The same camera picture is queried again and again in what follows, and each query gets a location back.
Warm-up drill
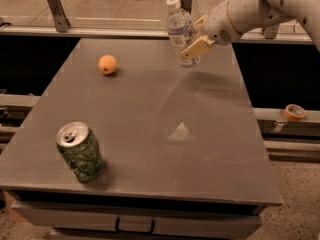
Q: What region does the orange fruit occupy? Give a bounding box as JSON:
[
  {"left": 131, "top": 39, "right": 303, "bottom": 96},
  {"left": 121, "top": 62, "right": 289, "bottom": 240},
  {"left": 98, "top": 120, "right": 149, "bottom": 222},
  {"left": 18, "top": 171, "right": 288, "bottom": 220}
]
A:
[{"left": 98, "top": 55, "right": 117, "bottom": 75}]

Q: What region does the middle metal bracket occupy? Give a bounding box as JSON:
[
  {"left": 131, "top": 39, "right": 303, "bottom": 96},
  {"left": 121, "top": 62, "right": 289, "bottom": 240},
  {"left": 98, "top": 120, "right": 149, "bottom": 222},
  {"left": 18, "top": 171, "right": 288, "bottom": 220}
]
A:
[{"left": 181, "top": 0, "right": 193, "bottom": 12}]

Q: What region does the right metal bracket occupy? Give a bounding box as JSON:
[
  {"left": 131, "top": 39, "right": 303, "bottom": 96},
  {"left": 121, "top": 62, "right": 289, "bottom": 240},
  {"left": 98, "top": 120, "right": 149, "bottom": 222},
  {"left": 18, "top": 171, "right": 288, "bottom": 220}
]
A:
[{"left": 262, "top": 24, "right": 280, "bottom": 39}]

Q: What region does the green soda can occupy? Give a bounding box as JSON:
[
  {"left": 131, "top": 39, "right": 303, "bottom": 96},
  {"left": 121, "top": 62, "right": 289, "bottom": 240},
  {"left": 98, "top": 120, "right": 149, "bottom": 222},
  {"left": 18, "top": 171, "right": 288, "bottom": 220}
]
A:
[{"left": 56, "top": 122, "right": 104, "bottom": 183}]

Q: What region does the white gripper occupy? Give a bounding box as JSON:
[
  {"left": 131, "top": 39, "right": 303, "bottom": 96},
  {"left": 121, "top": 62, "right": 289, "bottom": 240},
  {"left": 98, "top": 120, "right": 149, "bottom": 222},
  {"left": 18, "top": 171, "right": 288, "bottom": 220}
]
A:
[{"left": 180, "top": 0, "right": 241, "bottom": 59}]

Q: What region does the orange tape roll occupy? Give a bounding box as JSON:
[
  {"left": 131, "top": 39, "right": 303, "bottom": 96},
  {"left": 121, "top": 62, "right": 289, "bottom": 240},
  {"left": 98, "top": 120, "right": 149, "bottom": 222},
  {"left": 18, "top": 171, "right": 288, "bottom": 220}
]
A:
[{"left": 284, "top": 104, "right": 306, "bottom": 121}]

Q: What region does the black drawer handle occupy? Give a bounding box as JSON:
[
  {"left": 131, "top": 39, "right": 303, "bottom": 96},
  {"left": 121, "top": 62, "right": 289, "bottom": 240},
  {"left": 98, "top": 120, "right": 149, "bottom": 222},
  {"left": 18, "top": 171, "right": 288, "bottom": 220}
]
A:
[{"left": 115, "top": 216, "right": 155, "bottom": 234}]

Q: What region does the grey drawer front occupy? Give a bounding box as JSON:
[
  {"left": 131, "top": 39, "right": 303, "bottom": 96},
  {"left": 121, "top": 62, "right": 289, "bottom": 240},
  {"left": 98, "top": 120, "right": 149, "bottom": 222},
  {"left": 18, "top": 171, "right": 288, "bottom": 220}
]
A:
[{"left": 12, "top": 201, "right": 262, "bottom": 240}]

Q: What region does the clear plastic water bottle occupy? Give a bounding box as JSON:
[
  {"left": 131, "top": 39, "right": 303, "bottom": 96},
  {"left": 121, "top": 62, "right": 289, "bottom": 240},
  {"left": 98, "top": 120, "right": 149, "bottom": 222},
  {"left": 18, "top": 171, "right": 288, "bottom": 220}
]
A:
[{"left": 166, "top": 0, "right": 200, "bottom": 67}]

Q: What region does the metal window rail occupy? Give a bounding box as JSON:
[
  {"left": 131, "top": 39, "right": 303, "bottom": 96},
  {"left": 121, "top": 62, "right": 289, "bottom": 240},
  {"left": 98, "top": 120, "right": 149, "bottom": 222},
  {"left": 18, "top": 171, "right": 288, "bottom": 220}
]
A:
[{"left": 0, "top": 25, "right": 312, "bottom": 45}]

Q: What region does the left metal bracket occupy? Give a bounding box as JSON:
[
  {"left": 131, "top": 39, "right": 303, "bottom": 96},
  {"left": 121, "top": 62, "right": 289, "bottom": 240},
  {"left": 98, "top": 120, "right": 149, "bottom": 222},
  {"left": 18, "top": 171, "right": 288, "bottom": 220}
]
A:
[{"left": 47, "top": 0, "right": 71, "bottom": 33}]

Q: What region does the metal bracket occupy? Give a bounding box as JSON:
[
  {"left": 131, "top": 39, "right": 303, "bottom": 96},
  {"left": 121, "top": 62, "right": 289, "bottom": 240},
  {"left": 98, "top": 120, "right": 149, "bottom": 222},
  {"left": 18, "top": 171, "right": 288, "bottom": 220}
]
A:
[
  {"left": 181, "top": 0, "right": 193, "bottom": 12},
  {"left": 262, "top": 24, "right": 280, "bottom": 39},
  {"left": 47, "top": 0, "right": 71, "bottom": 33}
]

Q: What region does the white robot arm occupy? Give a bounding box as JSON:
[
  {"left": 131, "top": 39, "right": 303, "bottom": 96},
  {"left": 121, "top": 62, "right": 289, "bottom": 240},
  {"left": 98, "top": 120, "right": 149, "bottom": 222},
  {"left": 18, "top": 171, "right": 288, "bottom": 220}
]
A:
[{"left": 180, "top": 0, "right": 320, "bottom": 59}]

